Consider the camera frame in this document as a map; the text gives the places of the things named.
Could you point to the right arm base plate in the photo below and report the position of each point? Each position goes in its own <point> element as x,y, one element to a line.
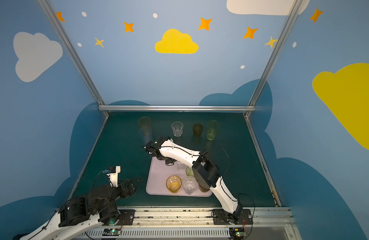
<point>220,217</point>

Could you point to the tall blue frosted glass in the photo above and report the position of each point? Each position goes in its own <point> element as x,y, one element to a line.
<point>145,134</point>

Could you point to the controller board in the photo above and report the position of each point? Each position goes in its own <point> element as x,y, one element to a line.
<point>111,232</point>
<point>237,233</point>

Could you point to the dark amber dimpled glass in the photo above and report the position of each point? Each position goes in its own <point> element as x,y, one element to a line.
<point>197,130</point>
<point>202,189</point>

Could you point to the right aluminium frame post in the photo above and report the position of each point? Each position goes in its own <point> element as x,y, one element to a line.
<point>282,38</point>

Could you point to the right controller board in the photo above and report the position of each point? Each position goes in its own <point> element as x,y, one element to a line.
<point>237,233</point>

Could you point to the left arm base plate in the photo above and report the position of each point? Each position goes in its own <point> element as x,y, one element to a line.
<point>125,218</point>

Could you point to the back horizontal aluminium frame bar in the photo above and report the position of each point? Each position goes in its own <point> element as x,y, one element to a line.
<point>135,108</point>

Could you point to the dark amber dimpled glass back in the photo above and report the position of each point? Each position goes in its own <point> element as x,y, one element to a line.
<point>197,130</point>

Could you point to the small green glass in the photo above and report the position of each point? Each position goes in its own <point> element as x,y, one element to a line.
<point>189,172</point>

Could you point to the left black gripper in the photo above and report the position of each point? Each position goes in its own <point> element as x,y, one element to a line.
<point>124,187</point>

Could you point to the dark amber dimpled glass front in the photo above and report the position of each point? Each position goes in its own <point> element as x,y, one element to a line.
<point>202,189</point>

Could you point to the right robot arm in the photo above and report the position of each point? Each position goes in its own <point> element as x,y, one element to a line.
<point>206,172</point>

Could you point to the clear faceted glass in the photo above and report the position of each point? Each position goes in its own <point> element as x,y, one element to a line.
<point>189,185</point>

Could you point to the lilac plastic tray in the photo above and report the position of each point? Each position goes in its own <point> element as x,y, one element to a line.
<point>158,174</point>

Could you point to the tall green glass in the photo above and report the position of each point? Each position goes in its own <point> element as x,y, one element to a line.
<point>212,129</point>

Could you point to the left controller board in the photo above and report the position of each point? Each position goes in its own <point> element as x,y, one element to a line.
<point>111,232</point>

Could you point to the left aluminium frame post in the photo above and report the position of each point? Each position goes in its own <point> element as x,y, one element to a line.
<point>51,15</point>

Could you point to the aluminium frame post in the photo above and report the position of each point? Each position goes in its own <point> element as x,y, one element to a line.
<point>51,15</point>
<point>282,38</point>

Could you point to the tall amber glass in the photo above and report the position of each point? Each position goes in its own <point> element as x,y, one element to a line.
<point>144,122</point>

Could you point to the aluminium mounting rail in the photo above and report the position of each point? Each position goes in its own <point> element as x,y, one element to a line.
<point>197,223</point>

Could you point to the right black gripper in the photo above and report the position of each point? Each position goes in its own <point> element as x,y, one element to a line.
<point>167,159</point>

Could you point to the short orange glass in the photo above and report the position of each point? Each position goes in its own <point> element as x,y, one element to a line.
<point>173,183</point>

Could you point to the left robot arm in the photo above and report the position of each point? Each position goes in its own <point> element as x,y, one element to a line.
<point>80,214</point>

